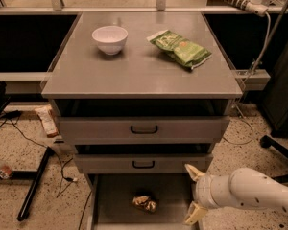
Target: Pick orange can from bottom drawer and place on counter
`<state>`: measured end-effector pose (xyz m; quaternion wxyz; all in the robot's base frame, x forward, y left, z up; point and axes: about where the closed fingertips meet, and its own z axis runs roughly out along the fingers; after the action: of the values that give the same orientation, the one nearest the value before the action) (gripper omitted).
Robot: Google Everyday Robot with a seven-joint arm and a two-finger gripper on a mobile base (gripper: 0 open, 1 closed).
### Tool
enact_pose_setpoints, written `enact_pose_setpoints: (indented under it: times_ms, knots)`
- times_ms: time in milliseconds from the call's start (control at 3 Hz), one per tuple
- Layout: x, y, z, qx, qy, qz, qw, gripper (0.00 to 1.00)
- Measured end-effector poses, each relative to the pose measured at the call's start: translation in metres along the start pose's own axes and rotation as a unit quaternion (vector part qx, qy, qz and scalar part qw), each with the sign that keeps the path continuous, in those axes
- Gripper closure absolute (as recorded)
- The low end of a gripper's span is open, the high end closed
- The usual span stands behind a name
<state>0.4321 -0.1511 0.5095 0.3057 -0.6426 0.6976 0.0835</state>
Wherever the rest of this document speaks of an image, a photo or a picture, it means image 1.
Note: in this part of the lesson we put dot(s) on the grey middle drawer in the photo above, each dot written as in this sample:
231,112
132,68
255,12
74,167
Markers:
142,158

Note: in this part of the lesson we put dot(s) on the black metal floor stand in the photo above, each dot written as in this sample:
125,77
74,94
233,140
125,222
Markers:
34,177

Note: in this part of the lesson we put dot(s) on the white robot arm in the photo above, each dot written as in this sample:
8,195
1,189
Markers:
244,188

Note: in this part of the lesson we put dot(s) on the grey top drawer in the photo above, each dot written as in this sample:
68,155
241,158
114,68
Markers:
112,122

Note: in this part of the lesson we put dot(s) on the grey bottom drawer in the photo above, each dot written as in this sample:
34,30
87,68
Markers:
112,196

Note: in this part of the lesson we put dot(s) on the white power strip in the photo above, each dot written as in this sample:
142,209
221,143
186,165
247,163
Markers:
253,6

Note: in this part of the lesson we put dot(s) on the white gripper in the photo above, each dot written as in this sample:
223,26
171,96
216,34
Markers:
204,190

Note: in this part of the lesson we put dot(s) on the white ceramic bowl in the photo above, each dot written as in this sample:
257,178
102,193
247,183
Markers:
110,39

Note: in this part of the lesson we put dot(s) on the snack bag on floor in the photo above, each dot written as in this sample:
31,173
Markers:
45,115

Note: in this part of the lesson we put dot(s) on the black office chair base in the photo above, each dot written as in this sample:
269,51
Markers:
266,142

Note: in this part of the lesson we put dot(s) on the grey drawer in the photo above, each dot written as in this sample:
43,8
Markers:
142,158
112,196
112,122

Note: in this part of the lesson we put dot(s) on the plastic bottle on floor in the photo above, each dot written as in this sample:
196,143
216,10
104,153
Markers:
5,170

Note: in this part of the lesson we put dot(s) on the orange can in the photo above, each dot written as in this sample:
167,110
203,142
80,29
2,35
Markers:
145,203

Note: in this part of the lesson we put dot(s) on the grey drawer cabinet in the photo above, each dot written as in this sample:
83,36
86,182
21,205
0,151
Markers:
140,71

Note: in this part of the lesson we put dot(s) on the green chip bag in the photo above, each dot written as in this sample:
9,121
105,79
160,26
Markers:
186,53

